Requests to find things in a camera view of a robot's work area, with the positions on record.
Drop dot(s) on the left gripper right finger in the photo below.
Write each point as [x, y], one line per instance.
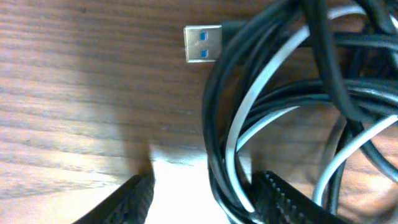
[276, 201]

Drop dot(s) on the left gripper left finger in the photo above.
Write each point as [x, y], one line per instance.
[130, 203]

